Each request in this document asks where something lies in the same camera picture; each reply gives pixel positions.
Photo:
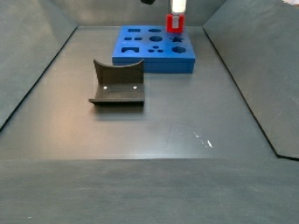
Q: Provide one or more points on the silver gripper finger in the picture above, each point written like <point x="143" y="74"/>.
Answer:
<point x="178" y="6"/>

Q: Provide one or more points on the red square-circle peg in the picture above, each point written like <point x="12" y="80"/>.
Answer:
<point x="175" y="23"/>

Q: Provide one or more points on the blue shape-sorting board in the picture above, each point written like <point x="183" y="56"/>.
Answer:
<point x="166" y="51"/>

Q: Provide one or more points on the black curved holder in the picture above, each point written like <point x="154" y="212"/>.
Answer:
<point x="121" y="83"/>

